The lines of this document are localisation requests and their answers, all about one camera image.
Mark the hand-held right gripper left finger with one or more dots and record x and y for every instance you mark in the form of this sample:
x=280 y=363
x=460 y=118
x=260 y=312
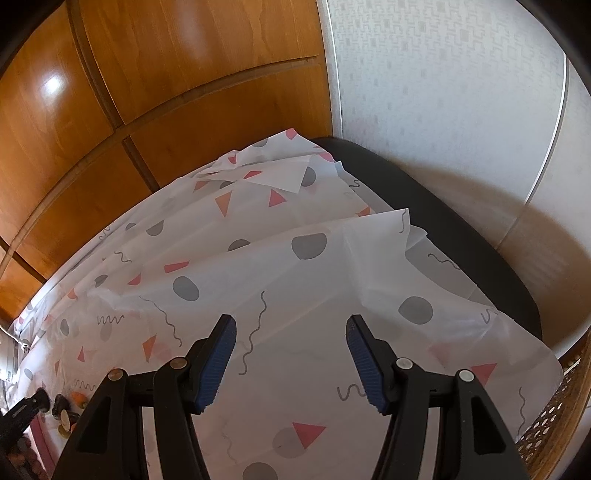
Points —
x=214 y=369

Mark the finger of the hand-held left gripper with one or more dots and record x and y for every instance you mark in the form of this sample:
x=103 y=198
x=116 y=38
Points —
x=27 y=407

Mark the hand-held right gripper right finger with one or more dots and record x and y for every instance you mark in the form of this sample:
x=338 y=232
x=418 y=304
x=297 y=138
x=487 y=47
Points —
x=367 y=369

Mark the orange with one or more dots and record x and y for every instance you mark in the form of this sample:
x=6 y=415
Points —
x=78 y=398

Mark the dark plum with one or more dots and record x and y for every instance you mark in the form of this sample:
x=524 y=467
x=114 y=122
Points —
x=60 y=405

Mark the white patterned tablecloth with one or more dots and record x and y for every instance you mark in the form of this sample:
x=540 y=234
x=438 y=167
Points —
x=286 y=300

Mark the wicker chair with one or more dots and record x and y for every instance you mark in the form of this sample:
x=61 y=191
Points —
x=554 y=415

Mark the wooden cabinet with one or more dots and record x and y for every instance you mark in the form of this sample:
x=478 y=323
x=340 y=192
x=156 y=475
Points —
x=138 y=92

